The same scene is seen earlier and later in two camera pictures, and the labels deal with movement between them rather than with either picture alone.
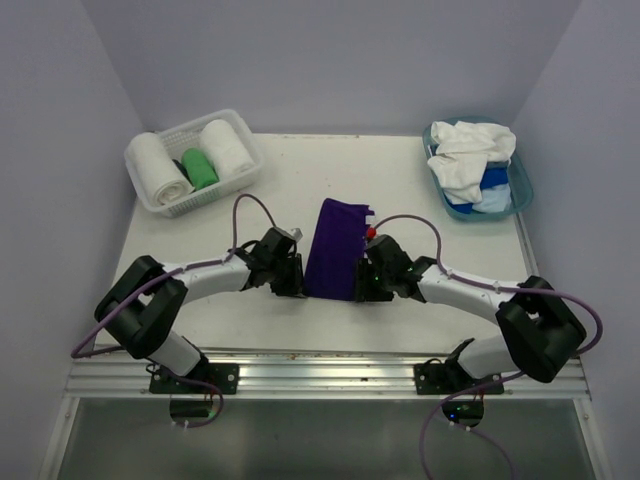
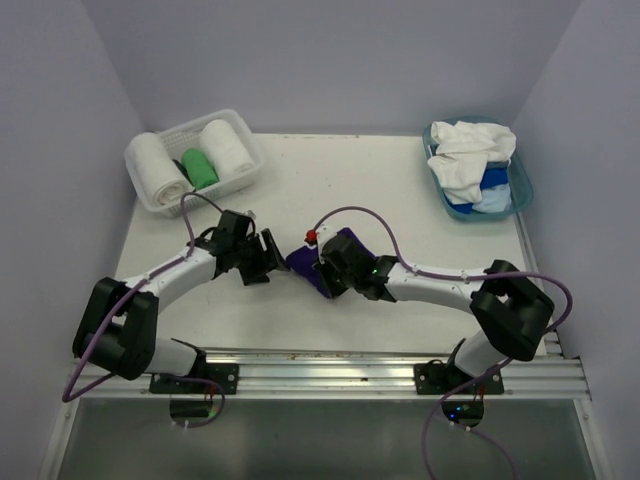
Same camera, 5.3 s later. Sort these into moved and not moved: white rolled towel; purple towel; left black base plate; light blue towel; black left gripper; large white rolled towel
Moved: purple towel; black left gripper
Not moved: light blue towel; large white rolled towel; white rolled towel; left black base plate
